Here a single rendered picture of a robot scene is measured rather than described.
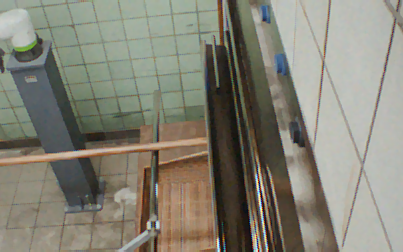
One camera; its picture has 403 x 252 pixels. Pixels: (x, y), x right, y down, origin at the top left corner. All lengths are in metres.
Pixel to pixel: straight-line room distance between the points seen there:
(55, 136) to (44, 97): 0.29
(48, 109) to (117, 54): 0.70
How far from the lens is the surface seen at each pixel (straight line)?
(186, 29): 3.07
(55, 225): 3.33
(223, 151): 1.58
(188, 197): 2.50
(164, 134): 2.83
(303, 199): 0.84
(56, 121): 2.78
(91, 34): 3.12
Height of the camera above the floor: 2.58
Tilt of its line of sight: 45 degrees down
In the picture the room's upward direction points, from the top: 7 degrees counter-clockwise
